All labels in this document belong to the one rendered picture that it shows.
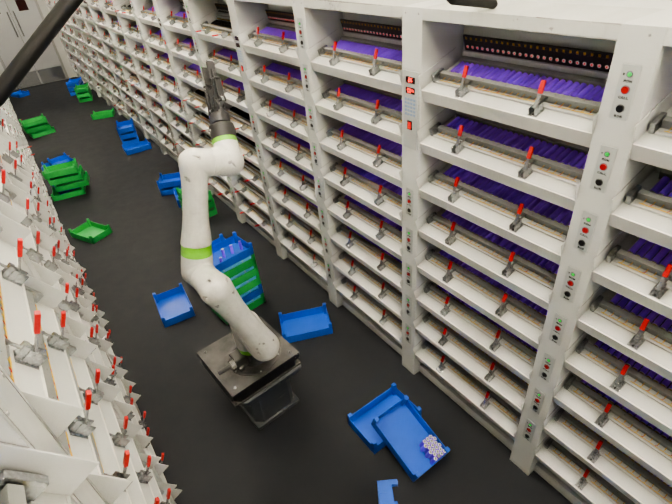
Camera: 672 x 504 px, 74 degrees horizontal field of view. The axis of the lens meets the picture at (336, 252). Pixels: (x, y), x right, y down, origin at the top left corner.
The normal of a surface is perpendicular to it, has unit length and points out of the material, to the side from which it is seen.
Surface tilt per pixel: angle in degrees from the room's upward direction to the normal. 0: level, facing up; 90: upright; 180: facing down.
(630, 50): 90
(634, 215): 18
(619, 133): 90
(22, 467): 90
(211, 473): 0
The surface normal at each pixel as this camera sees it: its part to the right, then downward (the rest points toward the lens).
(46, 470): 0.59, 0.43
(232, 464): -0.08, -0.81
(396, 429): 0.11, -0.63
